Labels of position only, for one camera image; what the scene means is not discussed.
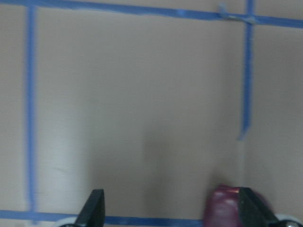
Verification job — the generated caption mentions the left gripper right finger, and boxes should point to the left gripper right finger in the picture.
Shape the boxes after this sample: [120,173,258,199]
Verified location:
[238,187,280,227]

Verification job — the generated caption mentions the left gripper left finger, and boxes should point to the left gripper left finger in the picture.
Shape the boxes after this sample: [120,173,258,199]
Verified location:
[74,189,105,227]

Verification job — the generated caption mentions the dark red apple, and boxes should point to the dark red apple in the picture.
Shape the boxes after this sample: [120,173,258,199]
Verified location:
[203,183,272,227]

